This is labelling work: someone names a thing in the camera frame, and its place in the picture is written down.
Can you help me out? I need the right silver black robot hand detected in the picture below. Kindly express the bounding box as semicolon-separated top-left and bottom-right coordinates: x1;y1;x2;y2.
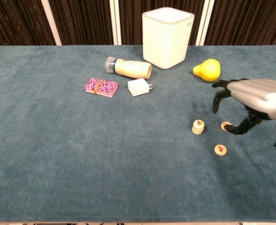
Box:
211;78;276;135

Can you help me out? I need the yellow pear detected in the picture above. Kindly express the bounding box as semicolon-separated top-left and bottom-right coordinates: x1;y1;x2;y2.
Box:
188;58;221;83

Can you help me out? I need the dark pleated screen panel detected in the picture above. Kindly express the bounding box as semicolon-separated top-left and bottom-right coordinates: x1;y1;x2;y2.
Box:
48;0;115;45
0;0;56;46
204;0;276;49
119;0;206;45

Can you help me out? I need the white square bin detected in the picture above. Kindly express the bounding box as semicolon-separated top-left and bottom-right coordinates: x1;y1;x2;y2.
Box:
142;7;195;70

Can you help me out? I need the white power adapter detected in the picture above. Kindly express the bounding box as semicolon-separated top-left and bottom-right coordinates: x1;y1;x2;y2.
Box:
127;78;153;98

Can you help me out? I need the cream squeeze bottle clear cap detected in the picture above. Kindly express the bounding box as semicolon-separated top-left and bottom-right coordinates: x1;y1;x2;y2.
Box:
104;56;152;80

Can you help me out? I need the pink patterned card deck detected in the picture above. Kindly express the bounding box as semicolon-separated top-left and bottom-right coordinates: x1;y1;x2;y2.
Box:
84;77;119;98

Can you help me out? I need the teal velvet table cloth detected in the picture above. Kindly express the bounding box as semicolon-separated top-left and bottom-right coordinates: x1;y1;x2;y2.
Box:
0;45;276;223

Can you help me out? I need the white screen frame post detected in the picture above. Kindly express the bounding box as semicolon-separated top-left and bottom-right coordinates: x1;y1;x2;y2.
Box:
40;0;62;46
109;0;122;45
195;0;216;46

